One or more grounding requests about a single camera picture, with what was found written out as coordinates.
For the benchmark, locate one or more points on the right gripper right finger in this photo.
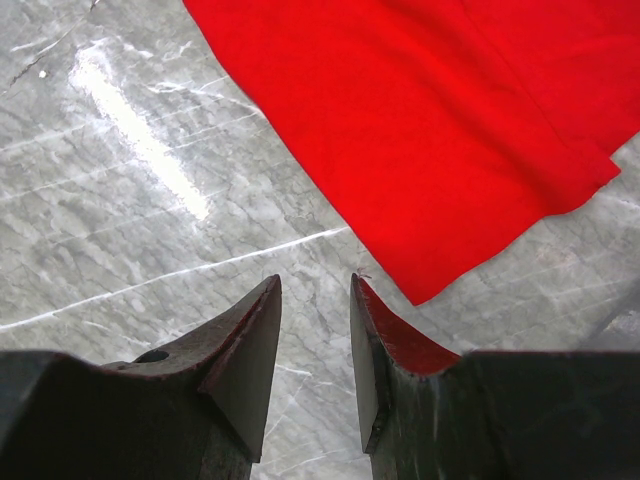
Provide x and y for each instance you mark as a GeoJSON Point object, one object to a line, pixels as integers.
{"type": "Point", "coordinates": [428, 413]}

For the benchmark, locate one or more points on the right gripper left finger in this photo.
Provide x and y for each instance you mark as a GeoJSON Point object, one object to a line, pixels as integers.
{"type": "Point", "coordinates": [193, 408]}

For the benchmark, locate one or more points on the red t shirt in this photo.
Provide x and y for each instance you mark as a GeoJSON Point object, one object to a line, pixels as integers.
{"type": "Point", "coordinates": [439, 130]}

